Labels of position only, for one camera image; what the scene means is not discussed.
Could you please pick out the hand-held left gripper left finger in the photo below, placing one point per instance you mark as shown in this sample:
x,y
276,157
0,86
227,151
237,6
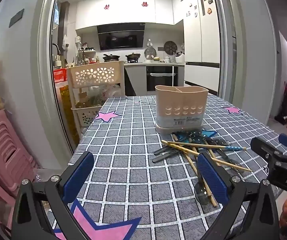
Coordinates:
x,y
79,177

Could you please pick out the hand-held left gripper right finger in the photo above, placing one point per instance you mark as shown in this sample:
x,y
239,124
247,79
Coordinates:
x,y
212,177

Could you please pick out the dark translucent spoon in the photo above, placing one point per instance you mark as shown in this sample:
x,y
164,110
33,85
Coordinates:
x,y
227,158

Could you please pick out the beige plastic utensil holder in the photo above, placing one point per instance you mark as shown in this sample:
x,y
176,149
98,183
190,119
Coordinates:
x,y
178,105

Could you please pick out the grey checked tablecloth with stars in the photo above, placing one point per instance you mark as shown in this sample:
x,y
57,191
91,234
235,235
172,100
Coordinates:
x,y
133,167

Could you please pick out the stack of pink plastic stools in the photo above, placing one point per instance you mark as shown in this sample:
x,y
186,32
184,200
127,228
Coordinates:
x,y
6,150

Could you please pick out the yellow cooking oil bottle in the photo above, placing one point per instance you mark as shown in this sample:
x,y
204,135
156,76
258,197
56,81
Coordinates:
x,y
65,100

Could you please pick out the clear plastic bags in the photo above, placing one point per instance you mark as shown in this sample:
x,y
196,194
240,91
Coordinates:
x,y
108,92

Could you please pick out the beige flower-cutout storage trolley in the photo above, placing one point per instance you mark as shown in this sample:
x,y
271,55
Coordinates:
x,y
96,76

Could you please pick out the red plastic basket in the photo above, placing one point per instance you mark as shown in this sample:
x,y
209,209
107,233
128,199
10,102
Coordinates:
x,y
59,76

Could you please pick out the black built-in oven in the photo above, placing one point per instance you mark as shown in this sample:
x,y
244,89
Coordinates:
x,y
159,77

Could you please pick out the black wok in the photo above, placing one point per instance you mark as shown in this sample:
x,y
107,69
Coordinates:
x,y
111,57

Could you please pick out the kitchen faucet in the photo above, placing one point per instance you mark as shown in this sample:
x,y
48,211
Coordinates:
x,y
56,47

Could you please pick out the black cooking pot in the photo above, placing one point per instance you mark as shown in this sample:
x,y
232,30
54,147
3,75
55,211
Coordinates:
x,y
133,56

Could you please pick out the round metal steamer plate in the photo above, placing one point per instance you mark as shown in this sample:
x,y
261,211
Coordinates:
x,y
150,53

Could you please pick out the black range hood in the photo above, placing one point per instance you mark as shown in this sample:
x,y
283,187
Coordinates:
x,y
121,37

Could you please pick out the white upper kitchen cabinets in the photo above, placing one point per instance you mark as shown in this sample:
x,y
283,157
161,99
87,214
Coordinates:
x,y
123,12

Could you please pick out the red paper cabinet decoration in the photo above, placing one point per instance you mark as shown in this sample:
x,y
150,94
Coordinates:
x,y
106,7
144,4

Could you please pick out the round dark wall rack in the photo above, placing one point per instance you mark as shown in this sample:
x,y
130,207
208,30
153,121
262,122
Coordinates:
x,y
170,47

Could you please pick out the dark wall switch panel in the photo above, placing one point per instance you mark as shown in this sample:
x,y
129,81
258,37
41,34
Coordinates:
x,y
16,18

